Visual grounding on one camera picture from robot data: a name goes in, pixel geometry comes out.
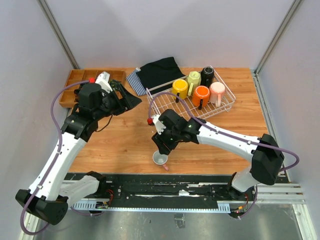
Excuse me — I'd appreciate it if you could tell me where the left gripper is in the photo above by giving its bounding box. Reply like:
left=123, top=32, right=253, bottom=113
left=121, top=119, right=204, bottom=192
left=93, top=82, right=142, bottom=120

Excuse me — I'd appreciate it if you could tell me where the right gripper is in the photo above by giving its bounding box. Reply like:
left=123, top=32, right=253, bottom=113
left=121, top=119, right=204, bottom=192
left=151, top=125, right=181, bottom=155

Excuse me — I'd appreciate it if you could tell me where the small white pink-handled cup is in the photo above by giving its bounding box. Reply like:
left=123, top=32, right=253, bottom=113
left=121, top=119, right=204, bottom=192
left=152, top=150, right=169, bottom=171

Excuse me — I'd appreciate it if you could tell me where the yellow glass mug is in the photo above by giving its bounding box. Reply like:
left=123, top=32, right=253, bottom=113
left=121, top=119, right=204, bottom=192
left=172, top=79, right=189, bottom=103

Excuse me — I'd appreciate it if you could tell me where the orange glass mug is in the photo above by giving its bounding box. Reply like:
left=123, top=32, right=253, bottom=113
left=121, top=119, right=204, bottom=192
left=192, top=85, right=210, bottom=110

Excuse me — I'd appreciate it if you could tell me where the pale green mug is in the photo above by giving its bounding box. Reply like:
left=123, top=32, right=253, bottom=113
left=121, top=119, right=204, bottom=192
left=187, top=71, right=201, bottom=96

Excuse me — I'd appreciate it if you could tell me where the pink mug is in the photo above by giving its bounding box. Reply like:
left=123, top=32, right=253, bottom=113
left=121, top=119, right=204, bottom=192
left=209, top=81, right=226, bottom=107

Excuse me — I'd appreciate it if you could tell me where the black mug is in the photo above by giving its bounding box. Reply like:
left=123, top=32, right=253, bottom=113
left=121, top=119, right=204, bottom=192
left=200, top=66, right=214, bottom=88

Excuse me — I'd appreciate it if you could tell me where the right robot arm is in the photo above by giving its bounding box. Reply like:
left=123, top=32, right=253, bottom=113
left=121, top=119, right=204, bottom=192
left=147, top=109, right=284, bottom=200

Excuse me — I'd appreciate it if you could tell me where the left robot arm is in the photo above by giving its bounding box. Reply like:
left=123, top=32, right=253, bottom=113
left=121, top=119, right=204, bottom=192
left=15, top=80, right=142, bottom=225

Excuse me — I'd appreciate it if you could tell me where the blue striped cloth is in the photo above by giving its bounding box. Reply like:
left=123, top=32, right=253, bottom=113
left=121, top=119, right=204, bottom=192
left=126, top=67, right=147, bottom=97

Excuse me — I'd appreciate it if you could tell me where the dark rolled sock right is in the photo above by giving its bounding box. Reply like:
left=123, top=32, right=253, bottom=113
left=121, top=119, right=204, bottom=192
left=110, top=79, right=121, bottom=92

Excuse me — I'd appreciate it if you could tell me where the black folded cloth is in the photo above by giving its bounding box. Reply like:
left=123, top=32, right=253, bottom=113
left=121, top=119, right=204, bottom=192
left=137, top=56, right=185, bottom=94

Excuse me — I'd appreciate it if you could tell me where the wooden compartment tray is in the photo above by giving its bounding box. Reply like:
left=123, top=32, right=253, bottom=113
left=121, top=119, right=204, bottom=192
left=58, top=69, right=126, bottom=109

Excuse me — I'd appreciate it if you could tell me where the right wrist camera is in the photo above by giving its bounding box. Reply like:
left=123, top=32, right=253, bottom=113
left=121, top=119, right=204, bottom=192
left=151, top=114, right=167, bottom=135

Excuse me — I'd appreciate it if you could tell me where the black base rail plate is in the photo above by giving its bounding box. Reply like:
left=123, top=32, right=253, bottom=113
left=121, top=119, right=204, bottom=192
left=62, top=173, right=257, bottom=202

